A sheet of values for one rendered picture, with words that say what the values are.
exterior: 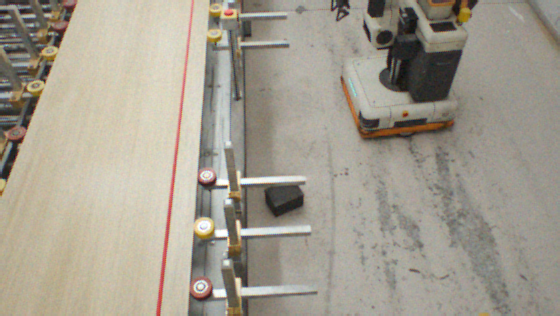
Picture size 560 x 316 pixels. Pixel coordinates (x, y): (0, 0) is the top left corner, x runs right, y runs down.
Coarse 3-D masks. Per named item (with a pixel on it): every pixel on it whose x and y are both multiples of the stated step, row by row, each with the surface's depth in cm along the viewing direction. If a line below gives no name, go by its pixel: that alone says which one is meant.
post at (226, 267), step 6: (222, 264) 151; (228, 264) 150; (222, 270) 151; (228, 270) 151; (222, 276) 154; (228, 276) 154; (234, 276) 160; (228, 282) 157; (234, 282) 158; (228, 288) 160; (234, 288) 161; (228, 294) 164; (234, 294) 164; (228, 300) 167; (234, 300) 168
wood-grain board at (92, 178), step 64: (128, 0) 290; (64, 64) 251; (128, 64) 251; (192, 64) 251; (64, 128) 222; (128, 128) 221; (192, 128) 221; (64, 192) 198; (128, 192) 198; (192, 192) 198; (0, 256) 179; (64, 256) 179; (128, 256) 179; (192, 256) 181
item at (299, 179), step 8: (280, 176) 209; (288, 176) 209; (296, 176) 209; (304, 176) 209; (216, 184) 207; (224, 184) 206; (240, 184) 207; (248, 184) 207; (256, 184) 208; (264, 184) 208; (272, 184) 208; (280, 184) 209; (288, 184) 209; (296, 184) 209; (304, 184) 210
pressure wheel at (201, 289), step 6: (204, 276) 173; (192, 282) 172; (198, 282) 172; (204, 282) 172; (210, 282) 172; (192, 288) 170; (198, 288) 170; (204, 288) 170; (210, 288) 170; (192, 294) 169; (198, 294) 169; (204, 294) 169; (210, 294) 171; (198, 300) 170; (204, 300) 170
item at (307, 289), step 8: (248, 288) 177; (256, 288) 177; (264, 288) 177; (272, 288) 177; (280, 288) 177; (288, 288) 177; (296, 288) 177; (304, 288) 177; (312, 288) 177; (216, 296) 175; (224, 296) 175; (248, 296) 176; (256, 296) 176; (264, 296) 176; (272, 296) 177; (280, 296) 177
